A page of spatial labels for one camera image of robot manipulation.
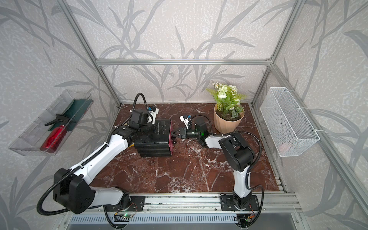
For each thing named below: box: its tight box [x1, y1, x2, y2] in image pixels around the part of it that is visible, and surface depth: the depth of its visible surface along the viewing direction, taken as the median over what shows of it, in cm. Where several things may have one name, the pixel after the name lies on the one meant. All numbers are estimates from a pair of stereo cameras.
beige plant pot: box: [213, 103, 245, 134], surface depth 96 cm
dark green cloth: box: [47, 98, 93, 132], surface depth 69 cm
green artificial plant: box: [206, 81, 247, 119], surface depth 87 cm
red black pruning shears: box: [39, 114, 77, 153], surface depth 61 cm
